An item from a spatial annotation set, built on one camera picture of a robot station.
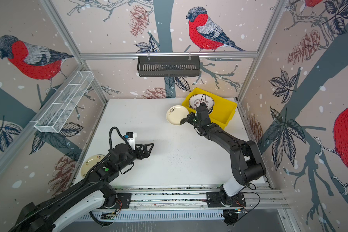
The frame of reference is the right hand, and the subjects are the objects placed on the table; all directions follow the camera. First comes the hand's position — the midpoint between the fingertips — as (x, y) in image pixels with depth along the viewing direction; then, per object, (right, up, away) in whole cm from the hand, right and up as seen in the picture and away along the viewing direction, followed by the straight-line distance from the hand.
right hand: (187, 113), depth 91 cm
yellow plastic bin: (+32, +3, +27) cm, 42 cm away
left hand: (-21, -16, -13) cm, 30 cm away
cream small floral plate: (-8, 0, +3) cm, 9 cm away
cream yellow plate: (-61, -30, -5) cm, 68 cm away
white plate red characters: (+8, +10, +23) cm, 26 cm away
